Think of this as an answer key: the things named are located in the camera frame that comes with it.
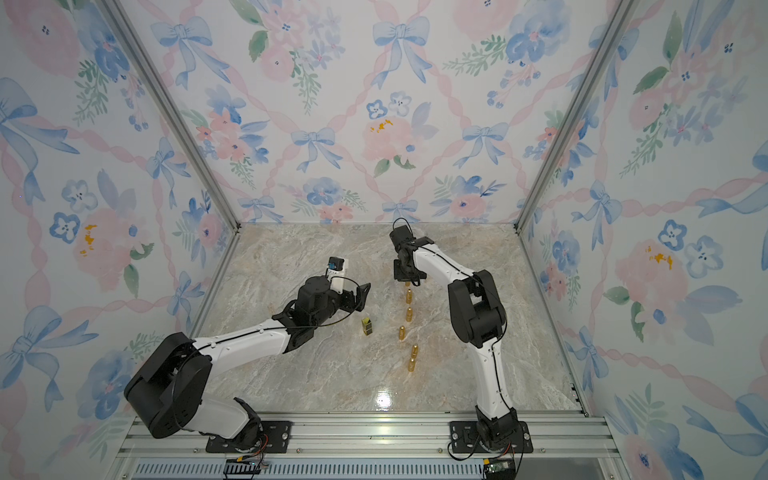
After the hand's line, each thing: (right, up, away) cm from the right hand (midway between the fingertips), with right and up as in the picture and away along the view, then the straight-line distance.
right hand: (409, 273), depth 102 cm
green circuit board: (+20, -46, -29) cm, 58 cm away
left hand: (-15, -1, -16) cm, 22 cm away
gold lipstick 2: (-1, -12, -9) cm, 15 cm away
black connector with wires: (-41, -44, -29) cm, 67 cm away
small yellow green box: (-13, -15, -14) cm, 24 cm away
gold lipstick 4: (-1, -24, -18) cm, 31 cm away
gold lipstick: (0, -7, -6) cm, 9 cm away
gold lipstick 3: (-3, -17, -13) cm, 22 cm away
